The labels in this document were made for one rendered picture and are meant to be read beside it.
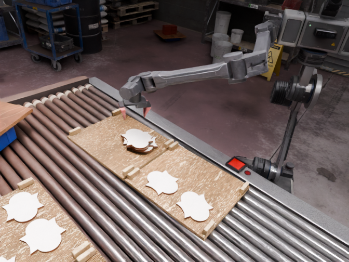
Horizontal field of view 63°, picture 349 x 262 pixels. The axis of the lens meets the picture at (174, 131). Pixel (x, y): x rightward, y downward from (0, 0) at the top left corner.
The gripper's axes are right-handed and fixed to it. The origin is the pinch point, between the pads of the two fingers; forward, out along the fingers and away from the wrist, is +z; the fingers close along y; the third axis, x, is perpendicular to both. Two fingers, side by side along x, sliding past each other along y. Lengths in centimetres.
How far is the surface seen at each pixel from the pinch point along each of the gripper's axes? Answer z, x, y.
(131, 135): 8.2, -3.5, -2.1
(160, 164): 13.5, -20.6, 7.4
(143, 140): 8.1, -8.4, 2.5
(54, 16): 68, 422, -33
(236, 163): 14, -29, 43
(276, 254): 15, -74, 33
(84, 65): 111, 318, 0
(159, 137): 13.7, -1.4, 13.1
